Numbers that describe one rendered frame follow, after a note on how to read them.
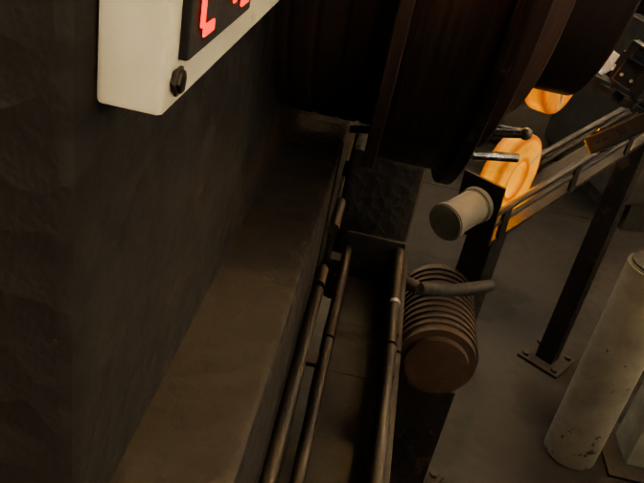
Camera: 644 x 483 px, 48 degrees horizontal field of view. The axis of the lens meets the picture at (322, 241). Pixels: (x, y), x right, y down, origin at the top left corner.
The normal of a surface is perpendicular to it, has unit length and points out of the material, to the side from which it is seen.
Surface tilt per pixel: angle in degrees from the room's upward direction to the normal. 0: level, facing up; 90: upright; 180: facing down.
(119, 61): 90
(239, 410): 0
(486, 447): 0
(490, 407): 0
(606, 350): 90
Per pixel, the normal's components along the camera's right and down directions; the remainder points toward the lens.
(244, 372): 0.18, -0.85
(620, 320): -0.83, 0.14
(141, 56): -0.14, 0.48
